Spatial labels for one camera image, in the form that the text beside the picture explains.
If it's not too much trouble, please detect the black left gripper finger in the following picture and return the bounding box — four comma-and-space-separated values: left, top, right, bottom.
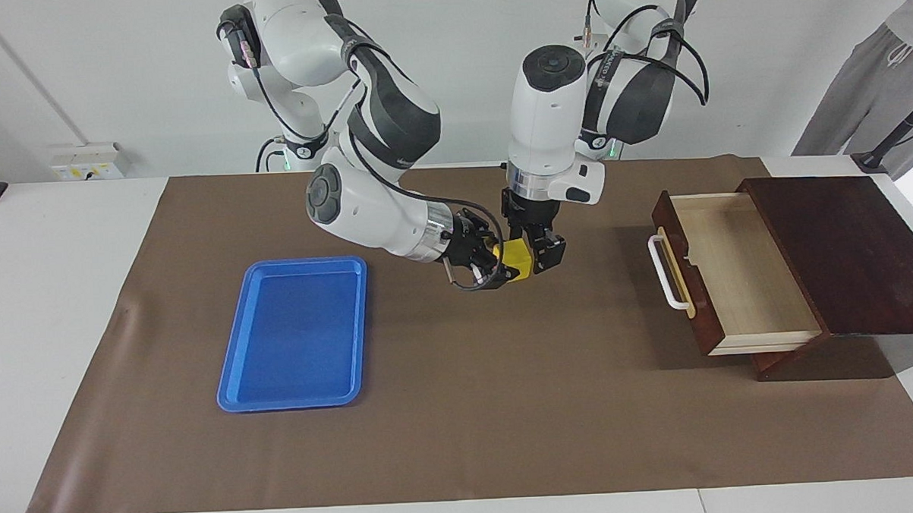
534, 240, 568, 274

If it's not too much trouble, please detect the yellow cube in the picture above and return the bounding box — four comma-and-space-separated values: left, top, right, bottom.
493, 237, 536, 283

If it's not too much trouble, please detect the wooden drawer with white handle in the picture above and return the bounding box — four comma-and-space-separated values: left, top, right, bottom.
646, 185, 825, 358

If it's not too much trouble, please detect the brown table mat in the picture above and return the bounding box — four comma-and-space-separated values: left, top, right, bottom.
11, 148, 913, 513

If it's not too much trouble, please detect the blue plastic tray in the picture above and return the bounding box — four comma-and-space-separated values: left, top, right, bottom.
213, 255, 373, 414

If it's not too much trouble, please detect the dark wooden cabinet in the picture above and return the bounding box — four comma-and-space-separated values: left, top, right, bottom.
735, 172, 913, 384

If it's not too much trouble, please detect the black stand with slanted pole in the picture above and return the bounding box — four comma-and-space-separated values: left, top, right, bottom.
849, 89, 913, 177

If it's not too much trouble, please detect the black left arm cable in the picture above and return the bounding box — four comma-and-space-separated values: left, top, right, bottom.
584, 0, 712, 109

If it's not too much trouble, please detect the black right arm base cable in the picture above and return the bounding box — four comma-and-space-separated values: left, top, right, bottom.
253, 137, 287, 173

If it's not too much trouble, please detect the white wall socket strip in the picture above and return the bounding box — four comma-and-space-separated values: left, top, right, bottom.
49, 141, 132, 183

